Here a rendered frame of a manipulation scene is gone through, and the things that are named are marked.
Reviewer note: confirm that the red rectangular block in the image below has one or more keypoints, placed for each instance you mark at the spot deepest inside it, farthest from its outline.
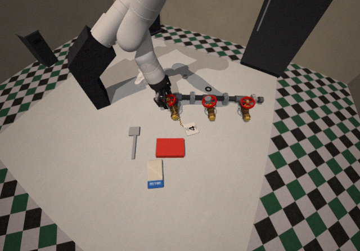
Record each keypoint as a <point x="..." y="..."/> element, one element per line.
<point x="169" y="148"/>

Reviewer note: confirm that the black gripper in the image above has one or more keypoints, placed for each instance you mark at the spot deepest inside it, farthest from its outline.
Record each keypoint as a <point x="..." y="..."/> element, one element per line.
<point x="161" y="89"/>

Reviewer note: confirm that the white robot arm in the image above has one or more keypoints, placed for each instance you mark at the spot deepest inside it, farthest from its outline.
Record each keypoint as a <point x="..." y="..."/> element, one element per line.
<point x="128" y="22"/>

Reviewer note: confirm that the grey cylinder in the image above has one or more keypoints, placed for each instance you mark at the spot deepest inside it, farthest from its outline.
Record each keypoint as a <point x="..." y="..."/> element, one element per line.
<point x="208" y="99"/>

